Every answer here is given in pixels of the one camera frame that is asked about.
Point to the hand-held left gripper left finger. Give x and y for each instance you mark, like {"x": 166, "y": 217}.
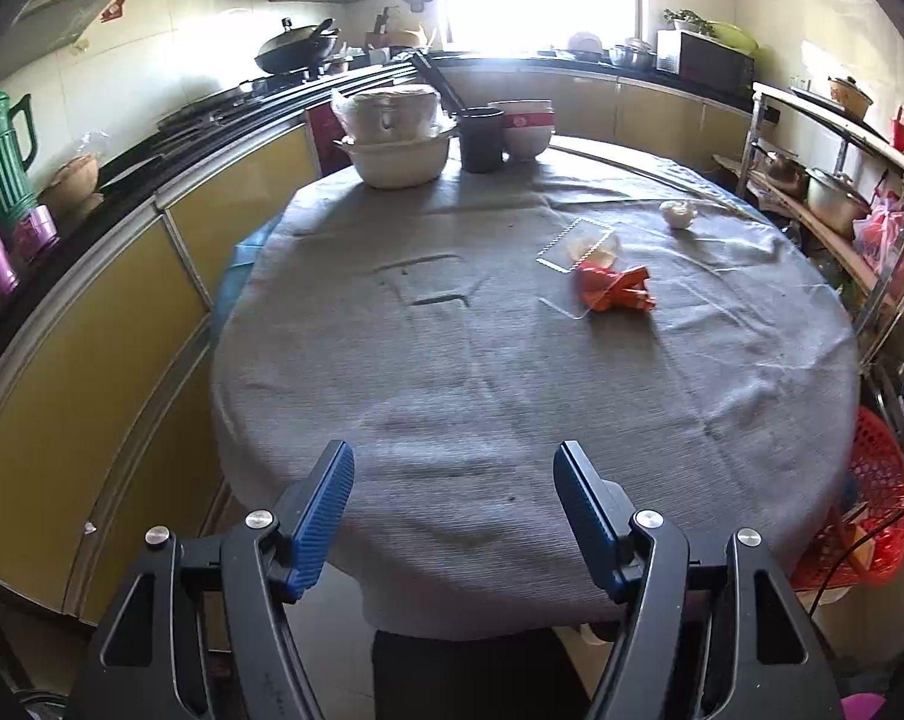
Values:
{"x": 320, "y": 517}

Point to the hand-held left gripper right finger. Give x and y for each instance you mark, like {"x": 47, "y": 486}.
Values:
{"x": 583, "y": 517}

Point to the clear plastic wrapper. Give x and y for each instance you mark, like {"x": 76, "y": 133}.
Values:
{"x": 564, "y": 304}

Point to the orange snack wrapper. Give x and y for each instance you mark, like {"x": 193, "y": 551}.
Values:
{"x": 617, "y": 289}

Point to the clear plastic packet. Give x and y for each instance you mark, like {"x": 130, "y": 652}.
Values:
{"x": 583, "y": 236}

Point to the red mesh basket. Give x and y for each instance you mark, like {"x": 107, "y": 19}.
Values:
{"x": 883, "y": 495}

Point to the grey tablecloth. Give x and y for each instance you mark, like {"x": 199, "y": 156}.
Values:
{"x": 459, "y": 390}

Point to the blue undercloth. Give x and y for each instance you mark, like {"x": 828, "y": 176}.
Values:
{"x": 245, "y": 255}

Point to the yellow base cabinets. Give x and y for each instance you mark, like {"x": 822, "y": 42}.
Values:
{"x": 69, "y": 360}

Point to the pink plastic object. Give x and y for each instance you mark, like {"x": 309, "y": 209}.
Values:
{"x": 864, "y": 709}

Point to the white basin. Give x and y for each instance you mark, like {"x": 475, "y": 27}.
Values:
{"x": 399, "y": 161}

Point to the white bowl with red band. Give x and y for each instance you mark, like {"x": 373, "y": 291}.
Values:
{"x": 523, "y": 106}
{"x": 527, "y": 136}

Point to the black chopstick holder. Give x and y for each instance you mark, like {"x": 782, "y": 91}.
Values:
{"x": 482, "y": 139}

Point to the dark steel pot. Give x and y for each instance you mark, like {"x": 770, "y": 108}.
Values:
{"x": 781, "y": 169}

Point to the stainless steel dish rack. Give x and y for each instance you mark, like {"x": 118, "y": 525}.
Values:
{"x": 898, "y": 262}

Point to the small purple cup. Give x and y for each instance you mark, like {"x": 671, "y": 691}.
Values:
{"x": 35, "y": 229}

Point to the steel pot with lid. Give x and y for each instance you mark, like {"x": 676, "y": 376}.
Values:
{"x": 834, "y": 199}

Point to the pink plastic bag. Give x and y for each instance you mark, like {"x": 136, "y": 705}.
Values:
{"x": 879, "y": 236}

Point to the white pot in plastic bag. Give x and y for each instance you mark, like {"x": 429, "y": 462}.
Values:
{"x": 388, "y": 112}

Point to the metal rack with wooden shelves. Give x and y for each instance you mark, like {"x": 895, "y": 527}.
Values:
{"x": 753, "y": 142}

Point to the tan bowl in plastic bag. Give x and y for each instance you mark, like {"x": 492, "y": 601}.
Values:
{"x": 73, "y": 180}

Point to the gas stove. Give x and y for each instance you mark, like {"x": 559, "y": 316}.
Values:
{"x": 219, "y": 101}

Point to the small brown pot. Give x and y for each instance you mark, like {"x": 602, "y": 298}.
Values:
{"x": 337, "y": 64}

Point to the stainless steel basin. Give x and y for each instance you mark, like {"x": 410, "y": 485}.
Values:
{"x": 632, "y": 54}

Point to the black wok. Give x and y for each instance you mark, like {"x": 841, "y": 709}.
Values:
{"x": 294, "y": 45}

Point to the dark microwave oven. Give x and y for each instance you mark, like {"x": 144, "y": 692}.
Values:
{"x": 707, "y": 60}

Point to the white dish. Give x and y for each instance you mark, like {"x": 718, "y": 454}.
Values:
{"x": 585, "y": 41}

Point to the black induction cooker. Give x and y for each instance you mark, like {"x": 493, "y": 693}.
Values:
{"x": 815, "y": 99}

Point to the knife block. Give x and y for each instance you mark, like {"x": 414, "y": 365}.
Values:
{"x": 380, "y": 30}

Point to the cream enamel pot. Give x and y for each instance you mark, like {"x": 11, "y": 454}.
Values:
{"x": 849, "y": 94}

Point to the red cup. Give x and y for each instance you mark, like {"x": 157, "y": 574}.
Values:
{"x": 901, "y": 131}

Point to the green plastic basin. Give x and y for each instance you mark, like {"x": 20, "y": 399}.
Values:
{"x": 733, "y": 34}

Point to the small green plant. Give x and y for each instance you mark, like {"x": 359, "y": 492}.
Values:
{"x": 684, "y": 17}

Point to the red wall sticker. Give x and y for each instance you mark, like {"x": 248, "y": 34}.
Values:
{"x": 114, "y": 10}

